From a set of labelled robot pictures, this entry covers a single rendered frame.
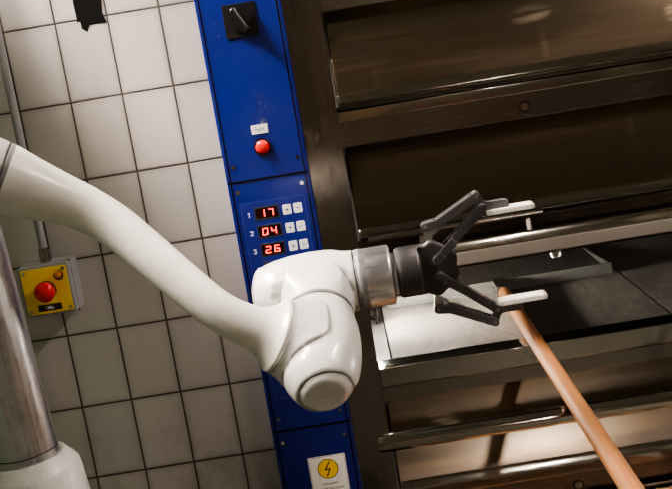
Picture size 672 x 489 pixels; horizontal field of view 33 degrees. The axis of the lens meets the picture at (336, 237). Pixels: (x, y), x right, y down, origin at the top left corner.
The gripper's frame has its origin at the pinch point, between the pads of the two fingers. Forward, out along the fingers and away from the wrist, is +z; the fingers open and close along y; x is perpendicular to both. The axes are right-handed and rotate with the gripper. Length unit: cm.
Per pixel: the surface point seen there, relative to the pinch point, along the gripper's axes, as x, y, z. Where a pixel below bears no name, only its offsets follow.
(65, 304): -47, 5, -83
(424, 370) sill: -55, 32, -17
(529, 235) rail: -40.7, 6.0, 5.7
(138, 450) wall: -54, 39, -77
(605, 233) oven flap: -40.6, 7.9, 19.5
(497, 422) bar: -17.7, 31.9, -7.3
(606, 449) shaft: 9.2, 28.4, 5.2
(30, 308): -47, 5, -89
